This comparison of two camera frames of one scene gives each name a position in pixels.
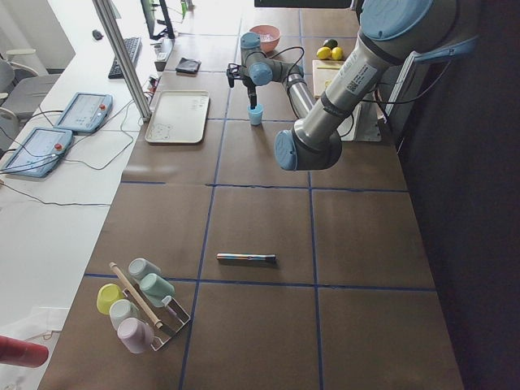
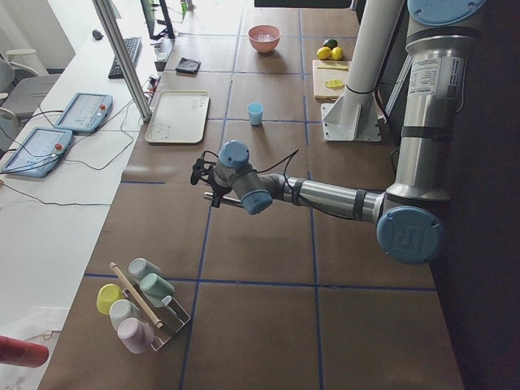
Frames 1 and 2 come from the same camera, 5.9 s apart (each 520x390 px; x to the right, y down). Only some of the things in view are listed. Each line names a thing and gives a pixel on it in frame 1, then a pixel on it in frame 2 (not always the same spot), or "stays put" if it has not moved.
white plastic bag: [42, 326] stays put
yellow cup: [107, 294] stays put
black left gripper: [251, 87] -> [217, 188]
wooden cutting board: [324, 71] stays put
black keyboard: [132, 46] stays put
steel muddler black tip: [248, 257] -> [224, 199]
